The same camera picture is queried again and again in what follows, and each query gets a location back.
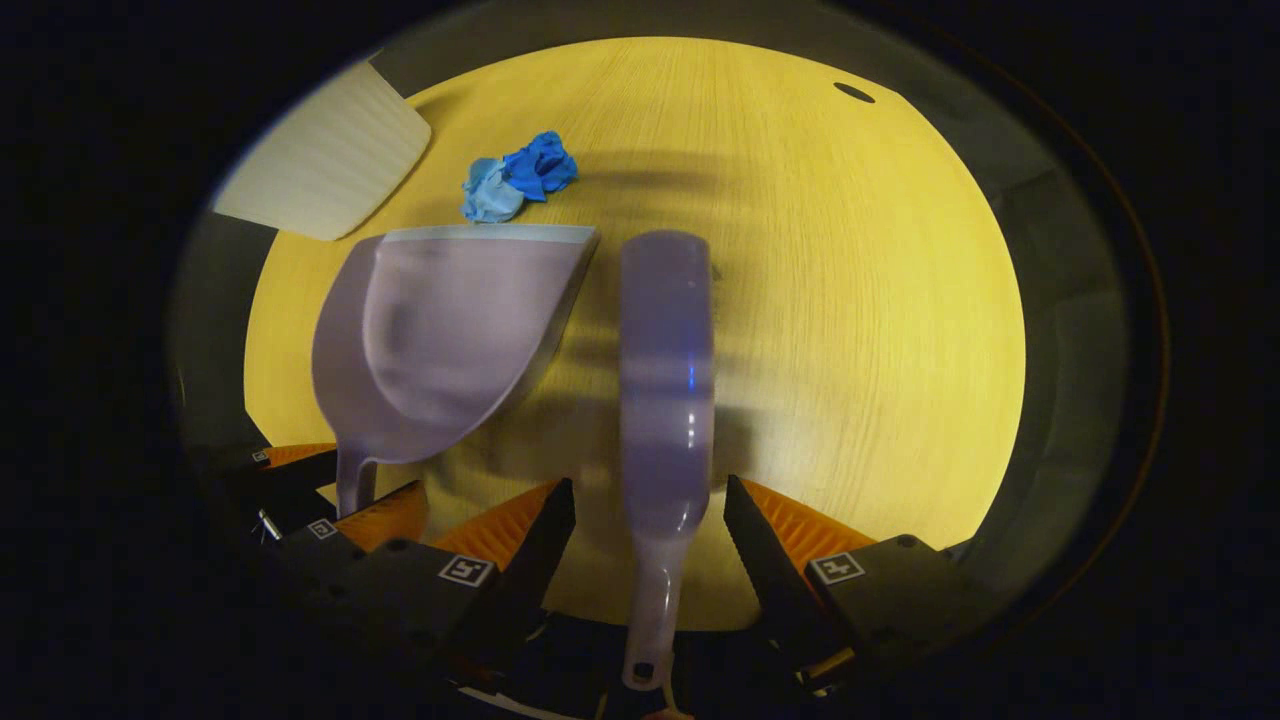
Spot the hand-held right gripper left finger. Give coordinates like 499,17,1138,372
290,478,578,656

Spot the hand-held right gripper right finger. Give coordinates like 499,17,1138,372
724,475,969,683

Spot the lilac plastic dustpan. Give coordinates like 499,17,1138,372
311,225,601,521

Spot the small lilac broom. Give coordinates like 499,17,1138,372
619,230,717,693

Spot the white garbage bin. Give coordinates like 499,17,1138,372
213,62,433,242

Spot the blue paper trash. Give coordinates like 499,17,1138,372
460,131,580,224

